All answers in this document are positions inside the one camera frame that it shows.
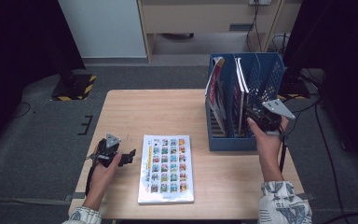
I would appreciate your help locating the beige wooden cabinet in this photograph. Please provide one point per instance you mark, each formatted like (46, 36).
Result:
(199, 18)

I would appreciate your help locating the dark curtain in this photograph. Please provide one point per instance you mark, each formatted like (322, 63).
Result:
(18, 46)
(345, 46)

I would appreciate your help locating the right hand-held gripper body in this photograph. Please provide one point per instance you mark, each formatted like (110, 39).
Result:
(268, 119)

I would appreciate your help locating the black magazine with red cards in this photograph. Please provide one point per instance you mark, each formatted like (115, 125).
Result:
(214, 93)

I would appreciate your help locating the blue file rack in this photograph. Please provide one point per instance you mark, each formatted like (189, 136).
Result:
(230, 144)

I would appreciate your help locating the black stand base striped edge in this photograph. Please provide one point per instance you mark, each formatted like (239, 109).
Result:
(293, 90)
(74, 90)

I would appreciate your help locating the white panel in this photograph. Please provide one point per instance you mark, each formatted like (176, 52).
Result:
(105, 28)

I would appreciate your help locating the person's right hand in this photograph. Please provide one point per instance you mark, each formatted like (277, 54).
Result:
(268, 152)

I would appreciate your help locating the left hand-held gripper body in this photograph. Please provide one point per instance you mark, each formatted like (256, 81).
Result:
(107, 154)

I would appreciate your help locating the person's left hand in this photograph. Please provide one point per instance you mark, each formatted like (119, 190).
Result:
(101, 182)

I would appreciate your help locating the white picture book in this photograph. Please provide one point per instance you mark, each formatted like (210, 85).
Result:
(166, 169)

